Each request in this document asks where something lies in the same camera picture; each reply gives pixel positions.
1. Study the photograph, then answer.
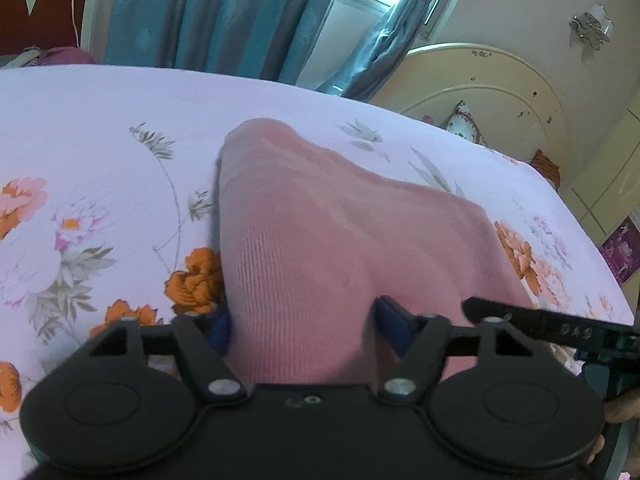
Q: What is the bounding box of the floral white bed sheet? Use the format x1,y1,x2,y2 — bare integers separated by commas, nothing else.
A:
0,64,636,480

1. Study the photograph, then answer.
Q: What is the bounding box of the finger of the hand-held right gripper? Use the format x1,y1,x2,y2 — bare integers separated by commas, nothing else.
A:
462,296,640,350

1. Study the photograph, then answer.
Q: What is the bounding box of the cream wardrobe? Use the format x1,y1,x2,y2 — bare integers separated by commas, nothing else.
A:
570,105,640,236

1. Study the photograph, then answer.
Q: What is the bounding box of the purple sticker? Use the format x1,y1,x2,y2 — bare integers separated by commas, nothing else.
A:
599,212,640,286

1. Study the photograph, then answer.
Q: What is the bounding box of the person's right hand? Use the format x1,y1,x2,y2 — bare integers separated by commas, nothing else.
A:
586,387,640,467

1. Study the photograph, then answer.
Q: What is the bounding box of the pink knit garment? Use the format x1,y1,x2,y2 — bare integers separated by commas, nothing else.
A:
214,117,541,386

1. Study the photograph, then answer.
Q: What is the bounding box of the white cable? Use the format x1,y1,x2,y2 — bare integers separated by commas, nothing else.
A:
69,0,82,51

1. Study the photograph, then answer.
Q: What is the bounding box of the blue curtain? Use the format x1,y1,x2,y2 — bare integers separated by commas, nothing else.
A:
102,0,478,102

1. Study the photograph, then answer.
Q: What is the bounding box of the red headboard with white trim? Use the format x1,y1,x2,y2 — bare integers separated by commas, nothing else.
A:
0,0,98,58

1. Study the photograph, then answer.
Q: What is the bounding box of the ornate floral chair back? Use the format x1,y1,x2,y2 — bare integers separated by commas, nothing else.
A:
446,101,490,147

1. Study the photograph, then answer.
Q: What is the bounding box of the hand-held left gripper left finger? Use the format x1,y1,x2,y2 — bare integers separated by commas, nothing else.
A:
90,308,249,404

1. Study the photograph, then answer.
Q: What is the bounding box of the wall lamp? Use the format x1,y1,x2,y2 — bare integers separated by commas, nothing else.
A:
567,4,615,51

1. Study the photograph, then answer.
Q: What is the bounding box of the round cream furniture panel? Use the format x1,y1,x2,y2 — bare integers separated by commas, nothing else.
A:
371,42,571,163

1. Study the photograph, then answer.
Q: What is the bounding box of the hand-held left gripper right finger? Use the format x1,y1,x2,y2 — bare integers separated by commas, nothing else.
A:
376,295,532,404

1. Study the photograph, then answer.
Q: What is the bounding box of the orange patterned cloth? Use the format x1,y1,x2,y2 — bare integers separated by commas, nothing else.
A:
530,149,563,190

